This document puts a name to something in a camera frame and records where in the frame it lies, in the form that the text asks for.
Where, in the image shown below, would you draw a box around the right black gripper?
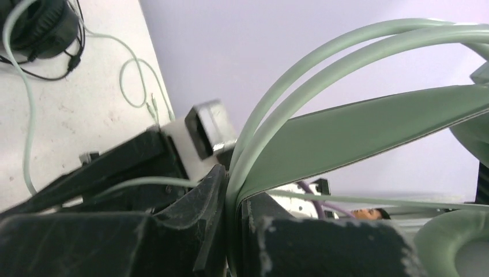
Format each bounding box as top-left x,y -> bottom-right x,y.
4,128 -> 188,214

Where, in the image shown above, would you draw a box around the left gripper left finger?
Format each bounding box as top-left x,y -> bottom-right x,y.
1,165 -> 227,276

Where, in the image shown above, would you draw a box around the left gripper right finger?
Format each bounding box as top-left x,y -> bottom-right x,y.
240,193 -> 424,276

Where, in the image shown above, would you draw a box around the mint green headphone cable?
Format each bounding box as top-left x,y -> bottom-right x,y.
2,0 -> 489,213

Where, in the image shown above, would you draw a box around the mint green headphones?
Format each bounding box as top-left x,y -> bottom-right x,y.
225,18 -> 488,276

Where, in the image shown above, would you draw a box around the black blue headphones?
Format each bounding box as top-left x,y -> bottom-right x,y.
10,0 -> 81,61

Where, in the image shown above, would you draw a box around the person face in background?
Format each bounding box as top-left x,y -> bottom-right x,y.
351,208 -> 391,220

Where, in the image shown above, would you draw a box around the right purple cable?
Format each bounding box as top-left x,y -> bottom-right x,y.
296,180 -> 356,220

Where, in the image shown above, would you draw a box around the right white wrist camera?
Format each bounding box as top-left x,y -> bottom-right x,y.
161,99 -> 238,181

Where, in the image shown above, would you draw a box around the thin black headphone cable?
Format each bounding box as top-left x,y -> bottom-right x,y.
0,0 -> 86,82

